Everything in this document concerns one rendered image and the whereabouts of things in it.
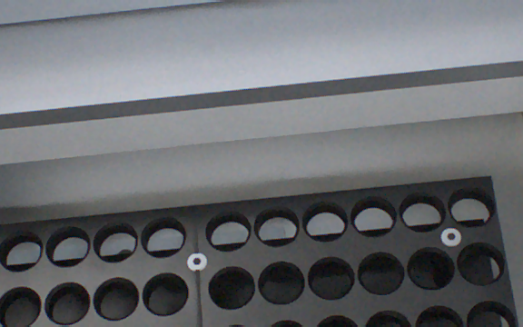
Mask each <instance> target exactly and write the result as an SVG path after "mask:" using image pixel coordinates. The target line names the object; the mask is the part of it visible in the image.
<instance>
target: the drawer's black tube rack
mask: <svg viewBox="0 0 523 327"><path fill-rule="evenodd" d="M192 208H193V229H194V250H195V254H193V255H192V256H190V257H189V258H188V261H187V263H176V264H165V266H156V267H146V268H136V269H126V270H117V271H108V272H89V273H78V274H68V275H58V276H49V277H39V278H29V279H19V280H10V281H1V282H0V327H502V325H501V320H500V316H501V317H502V318H504V319H505V320H506V321H507V322H508V325H509V327H518V318H517V313H516V307H515V302H514V297H513V292H512V286H511V281H510V276H509V271H508V261H507V256H506V251H505V246H504V240H503V235H502V233H488V234H478V235H469V236H461V235H460V232H458V231H456V230H454V229H448V230H446V231H444V232H443V234H442V237H441V238H439V239H429V240H419V241H409V242H400V243H381V244H380V245H371V246H361V247H351V248H341V249H331V250H322V251H311V252H302V253H283V254H274V255H263V256H254V257H243V258H234V259H224V260H215V261H206V258H205V256H204V255H202V254H200V253H199V242H198V222H197V205H193V206H192ZM490 258H492V259H493V260H494V261H495V262H496V264H497V266H498V272H499V274H498V276H497V278H495V279H494V278H493V272H492V267H491V261H490Z"/></svg>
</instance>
